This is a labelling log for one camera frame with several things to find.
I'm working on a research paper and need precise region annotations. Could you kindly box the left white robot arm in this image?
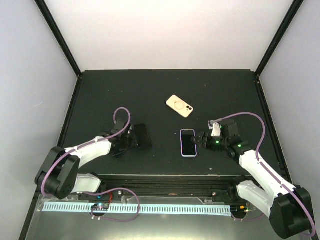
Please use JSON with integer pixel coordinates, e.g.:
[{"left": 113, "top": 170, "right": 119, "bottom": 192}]
[{"left": 34, "top": 120, "right": 138, "bottom": 200}]

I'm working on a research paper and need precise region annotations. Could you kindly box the right black frame post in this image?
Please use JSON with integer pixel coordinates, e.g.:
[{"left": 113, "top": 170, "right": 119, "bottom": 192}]
[{"left": 254, "top": 0, "right": 305, "bottom": 76}]

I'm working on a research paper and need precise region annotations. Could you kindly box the circuit board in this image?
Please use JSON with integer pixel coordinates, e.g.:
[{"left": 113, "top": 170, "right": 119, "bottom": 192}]
[
  {"left": 230, "top": 205, "right": 256, "bottom": 213},
  {"left": 91, "top": 203, "right": 109, "bottom": 212}
]

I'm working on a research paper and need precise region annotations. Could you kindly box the black front rail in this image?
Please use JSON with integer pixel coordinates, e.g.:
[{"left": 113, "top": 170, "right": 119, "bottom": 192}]
[{"left": 32, "top": 174, "right": 305, "bottom": 198}]

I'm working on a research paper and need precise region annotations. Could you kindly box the right circuit board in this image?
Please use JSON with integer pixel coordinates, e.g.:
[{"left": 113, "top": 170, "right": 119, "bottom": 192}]
[{"left": 230, "top": 205, "right": 256, "bottom": 213}]

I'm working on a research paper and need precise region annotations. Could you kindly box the left circuit board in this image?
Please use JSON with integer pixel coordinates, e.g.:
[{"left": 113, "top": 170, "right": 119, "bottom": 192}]
[{"left": 91, "top": 203, "right": 109, "bottom": 212}]

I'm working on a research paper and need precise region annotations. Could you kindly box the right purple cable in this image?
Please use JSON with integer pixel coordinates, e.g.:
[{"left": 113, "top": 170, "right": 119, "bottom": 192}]
[{"left": 212, "top": 112, "right": 316, "bottom": 237}]

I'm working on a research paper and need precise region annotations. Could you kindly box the lavender phone case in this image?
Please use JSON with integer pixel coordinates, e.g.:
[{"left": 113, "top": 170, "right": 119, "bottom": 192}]
[{"left": 179, "top": 128, "right": 198, "bottom": 158}]

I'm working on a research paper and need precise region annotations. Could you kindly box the black phone case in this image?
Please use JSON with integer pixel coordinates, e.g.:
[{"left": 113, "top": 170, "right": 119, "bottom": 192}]
[{"left": 133, "top": 123, "right": 152, "bottom": 150}]

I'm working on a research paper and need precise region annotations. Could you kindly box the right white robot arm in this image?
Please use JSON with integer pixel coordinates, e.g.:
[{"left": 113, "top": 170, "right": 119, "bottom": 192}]
[{"left": 191, "top": 118, "right": 316, "bottom": 239}]

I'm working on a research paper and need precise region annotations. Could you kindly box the left black frame post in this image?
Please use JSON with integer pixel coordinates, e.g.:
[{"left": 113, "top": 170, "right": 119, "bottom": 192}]
[{"left": 33, "top": 0, "right": 83, "bottom": 79}]

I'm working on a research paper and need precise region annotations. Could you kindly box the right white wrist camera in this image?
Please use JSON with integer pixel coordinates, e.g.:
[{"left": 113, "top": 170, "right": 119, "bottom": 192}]
[{"left": 208, "top": 120, "right": 221, "bottom": 137}]

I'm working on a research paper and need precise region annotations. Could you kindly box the black frame post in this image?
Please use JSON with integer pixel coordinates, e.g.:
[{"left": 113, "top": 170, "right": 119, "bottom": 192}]
[
  {"left": 33, "top": 0, "right": 83, "bottom": 79},
  {"left": 254, "top": 0, "right": 305, "bottom": 76}
]

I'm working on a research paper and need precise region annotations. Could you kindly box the light blue cable duct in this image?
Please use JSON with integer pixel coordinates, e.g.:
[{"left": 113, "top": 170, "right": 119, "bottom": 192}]
[{"left": 42, "top": 202, "right": 232, "bottom": 217}]

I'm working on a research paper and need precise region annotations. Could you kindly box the beige phone case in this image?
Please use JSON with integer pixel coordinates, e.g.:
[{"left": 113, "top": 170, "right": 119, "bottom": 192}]
[{"left": 165, "top": 95, "right": 194, "bottom": 118}]

